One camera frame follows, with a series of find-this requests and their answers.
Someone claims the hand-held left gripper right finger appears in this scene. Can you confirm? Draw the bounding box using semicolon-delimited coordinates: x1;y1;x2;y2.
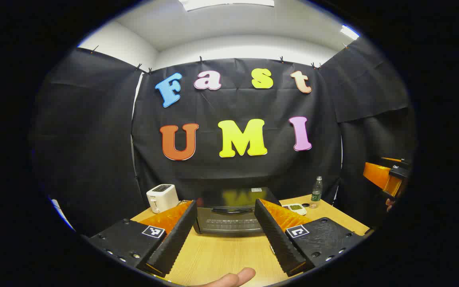
254;199;365;277

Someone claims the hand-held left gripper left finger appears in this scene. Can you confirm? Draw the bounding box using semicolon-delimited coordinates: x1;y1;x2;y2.
87;200;198;278

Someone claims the clear plastic water bottle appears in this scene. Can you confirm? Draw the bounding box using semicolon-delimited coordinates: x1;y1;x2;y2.
310;176;324;209

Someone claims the small ceiling light panel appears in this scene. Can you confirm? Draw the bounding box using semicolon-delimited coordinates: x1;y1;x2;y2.
340;25;360;41

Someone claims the white divided dish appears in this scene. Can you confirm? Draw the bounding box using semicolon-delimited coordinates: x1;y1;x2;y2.
282;203;308;216

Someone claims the large ceiling light panel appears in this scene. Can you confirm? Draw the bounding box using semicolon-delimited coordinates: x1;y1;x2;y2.
180;0;275;11

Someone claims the white toaster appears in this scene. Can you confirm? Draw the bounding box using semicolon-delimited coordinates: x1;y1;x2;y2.
146;184;180;214

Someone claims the black electric oven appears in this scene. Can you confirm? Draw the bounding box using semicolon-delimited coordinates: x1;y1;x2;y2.
192;187;282;236

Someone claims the black backdrop cloth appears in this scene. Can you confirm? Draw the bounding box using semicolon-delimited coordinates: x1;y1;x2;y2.
30;38;417;240

